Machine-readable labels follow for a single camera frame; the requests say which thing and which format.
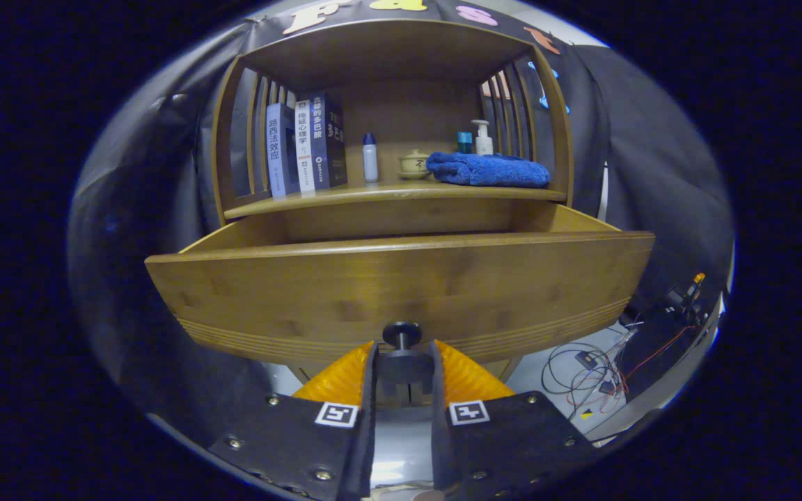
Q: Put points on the teal bottle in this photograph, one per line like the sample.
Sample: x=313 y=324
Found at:
x=465 y=142

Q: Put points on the black and orange tool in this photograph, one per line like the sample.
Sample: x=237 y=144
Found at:
x=686 y=296

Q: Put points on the wooden cabinet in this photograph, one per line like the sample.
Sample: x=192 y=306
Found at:
x=387 y=56

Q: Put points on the wooden countertop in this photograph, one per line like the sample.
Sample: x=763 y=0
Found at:
x=373 y=192

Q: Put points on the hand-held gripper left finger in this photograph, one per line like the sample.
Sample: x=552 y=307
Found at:
x=366 y=431

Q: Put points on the beige lidded teacup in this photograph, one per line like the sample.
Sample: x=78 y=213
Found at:
x=415 y=162

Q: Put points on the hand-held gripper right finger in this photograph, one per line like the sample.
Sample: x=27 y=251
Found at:
x=441 y=431

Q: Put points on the blue folded towel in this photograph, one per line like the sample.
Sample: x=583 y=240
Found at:
x=488 y=170

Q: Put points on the white bottle with blue cap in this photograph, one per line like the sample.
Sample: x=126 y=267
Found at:
x=370 y=163

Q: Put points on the white pump bottle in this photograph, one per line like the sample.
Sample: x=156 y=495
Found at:
x=484 y=145

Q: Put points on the white spine book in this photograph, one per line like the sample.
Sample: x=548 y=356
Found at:
x=304 y=146

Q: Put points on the dark blue book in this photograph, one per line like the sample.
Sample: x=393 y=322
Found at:
x=331 y=142

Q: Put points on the wooden drawer with black knob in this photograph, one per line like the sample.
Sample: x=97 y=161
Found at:
x=373 y=292

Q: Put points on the light purple book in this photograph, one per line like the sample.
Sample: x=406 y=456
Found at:
x=277 y=149

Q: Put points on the beige saucer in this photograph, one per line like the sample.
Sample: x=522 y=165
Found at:
x=411 y=175

